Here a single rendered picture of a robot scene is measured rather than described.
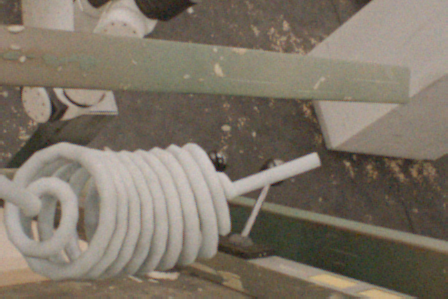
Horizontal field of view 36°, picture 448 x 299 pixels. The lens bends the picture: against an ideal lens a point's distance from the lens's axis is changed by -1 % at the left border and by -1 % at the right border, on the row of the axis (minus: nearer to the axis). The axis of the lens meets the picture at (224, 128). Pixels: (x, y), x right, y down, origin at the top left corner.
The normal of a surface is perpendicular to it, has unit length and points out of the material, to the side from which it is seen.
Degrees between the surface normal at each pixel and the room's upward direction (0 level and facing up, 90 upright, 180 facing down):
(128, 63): 32
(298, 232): 90
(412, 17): 90
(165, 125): 0
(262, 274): 90
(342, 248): 90
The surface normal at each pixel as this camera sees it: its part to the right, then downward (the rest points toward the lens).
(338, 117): -0.79, -0.10
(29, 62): 0.65, 0.07
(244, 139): 0.58, -0.47
